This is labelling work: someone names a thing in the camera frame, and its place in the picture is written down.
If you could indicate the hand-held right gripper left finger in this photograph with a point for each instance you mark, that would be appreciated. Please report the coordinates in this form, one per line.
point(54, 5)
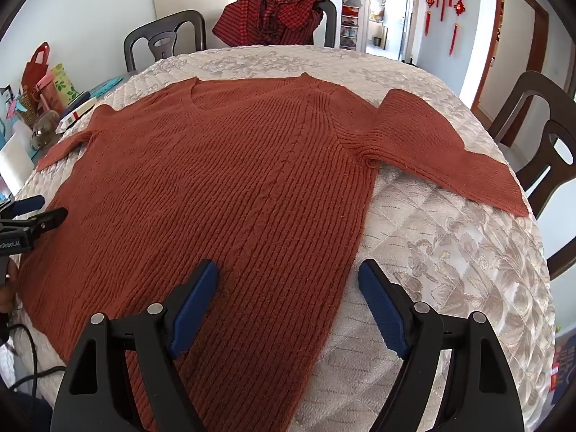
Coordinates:
point(193, 306)

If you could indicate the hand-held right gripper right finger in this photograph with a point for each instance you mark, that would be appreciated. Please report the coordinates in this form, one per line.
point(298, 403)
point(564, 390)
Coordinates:
point(382, 306)

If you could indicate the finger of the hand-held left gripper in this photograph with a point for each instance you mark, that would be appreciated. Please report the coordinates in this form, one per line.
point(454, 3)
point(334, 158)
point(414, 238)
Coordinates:
point(27, 203)
point(45, 219)

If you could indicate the rust knit sweater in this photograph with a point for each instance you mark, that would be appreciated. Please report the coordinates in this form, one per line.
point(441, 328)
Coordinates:
point(234, 198)

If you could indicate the red plaid clothes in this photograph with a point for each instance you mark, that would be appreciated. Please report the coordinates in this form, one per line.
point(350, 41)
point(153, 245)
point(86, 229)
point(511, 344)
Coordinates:
point(270, 13)

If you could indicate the person's left hand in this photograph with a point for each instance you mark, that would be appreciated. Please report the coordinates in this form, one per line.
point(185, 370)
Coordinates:
point(8, 292)

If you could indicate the plain white box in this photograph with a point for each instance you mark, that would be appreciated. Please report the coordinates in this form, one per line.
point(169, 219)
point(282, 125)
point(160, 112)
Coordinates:
point(15, 157)

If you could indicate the glass jar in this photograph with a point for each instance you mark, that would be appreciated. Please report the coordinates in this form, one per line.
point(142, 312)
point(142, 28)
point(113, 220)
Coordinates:
point(45, 130)

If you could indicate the white quilted blanket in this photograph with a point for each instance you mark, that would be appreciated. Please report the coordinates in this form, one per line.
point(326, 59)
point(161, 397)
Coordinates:
point(450, 256)

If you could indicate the white tube with red band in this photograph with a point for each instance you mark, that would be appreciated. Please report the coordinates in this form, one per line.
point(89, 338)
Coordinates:
point(76, 114)

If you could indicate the dark blue box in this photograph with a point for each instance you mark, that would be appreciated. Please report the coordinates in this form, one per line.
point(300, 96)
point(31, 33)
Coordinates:
point(78, 101)

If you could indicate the pink packet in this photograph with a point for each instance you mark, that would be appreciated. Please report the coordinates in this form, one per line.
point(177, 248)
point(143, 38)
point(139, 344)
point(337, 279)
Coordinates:
point(45, 85)

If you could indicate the green patterned bag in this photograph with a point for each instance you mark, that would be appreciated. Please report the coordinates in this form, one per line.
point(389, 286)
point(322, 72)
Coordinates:
point(65, 83)

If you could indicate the red gift bag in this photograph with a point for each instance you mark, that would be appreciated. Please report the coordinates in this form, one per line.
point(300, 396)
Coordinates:
point(33, 76)

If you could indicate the light blue case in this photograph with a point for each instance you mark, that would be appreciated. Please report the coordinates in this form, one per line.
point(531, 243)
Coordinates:
point(108, 86)

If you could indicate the dark grey plastic chair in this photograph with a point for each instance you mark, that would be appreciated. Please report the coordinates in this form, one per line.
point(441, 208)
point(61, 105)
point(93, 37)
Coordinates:
point(166, 36)
point(540, 135)
point(330, 18)

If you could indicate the kitchen shelf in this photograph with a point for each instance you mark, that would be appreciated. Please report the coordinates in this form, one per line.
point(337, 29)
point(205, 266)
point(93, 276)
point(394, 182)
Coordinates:
point(349, 27)

